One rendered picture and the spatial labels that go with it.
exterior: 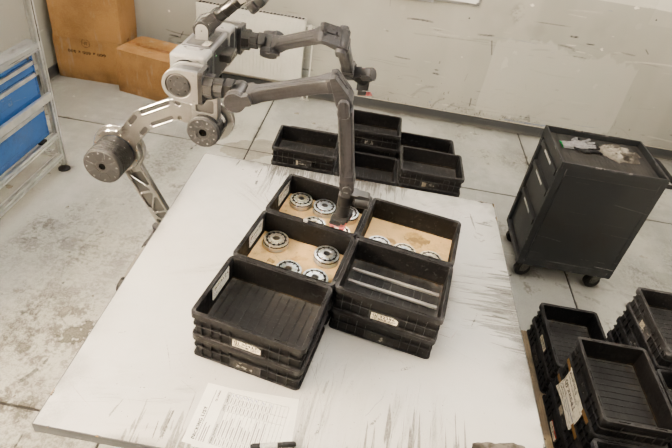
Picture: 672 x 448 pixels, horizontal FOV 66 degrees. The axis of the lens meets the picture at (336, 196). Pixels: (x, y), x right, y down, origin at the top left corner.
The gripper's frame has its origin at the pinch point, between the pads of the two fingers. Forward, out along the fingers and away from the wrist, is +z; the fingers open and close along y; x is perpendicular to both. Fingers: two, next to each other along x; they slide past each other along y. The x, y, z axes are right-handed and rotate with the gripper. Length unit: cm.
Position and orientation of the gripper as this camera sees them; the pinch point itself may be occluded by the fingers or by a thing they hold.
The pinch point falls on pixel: (338, 230)
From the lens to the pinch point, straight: 219.4
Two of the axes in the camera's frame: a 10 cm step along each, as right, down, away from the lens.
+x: -9.2, -3.3, 2.3
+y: 3.7, -5.1, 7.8
